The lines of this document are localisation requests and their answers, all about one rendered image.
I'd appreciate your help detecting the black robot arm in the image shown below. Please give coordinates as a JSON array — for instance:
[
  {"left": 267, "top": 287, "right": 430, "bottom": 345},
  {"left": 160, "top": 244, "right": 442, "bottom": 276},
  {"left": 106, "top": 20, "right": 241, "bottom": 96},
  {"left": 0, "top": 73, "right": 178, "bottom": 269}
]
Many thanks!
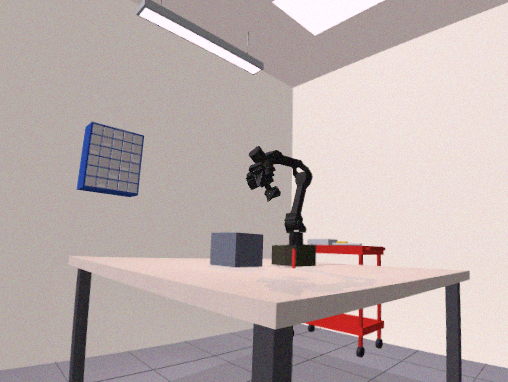
[{"left": 246, "top": 146, "right": 313, "bottom": 246}]

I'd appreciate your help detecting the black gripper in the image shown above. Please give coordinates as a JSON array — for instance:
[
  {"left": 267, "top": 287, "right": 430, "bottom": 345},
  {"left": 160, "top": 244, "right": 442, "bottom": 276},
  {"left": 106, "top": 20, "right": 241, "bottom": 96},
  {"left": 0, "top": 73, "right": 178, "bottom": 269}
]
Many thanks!
[{"left": 249, "top": 162, "right": 281, "bottom": 201}]

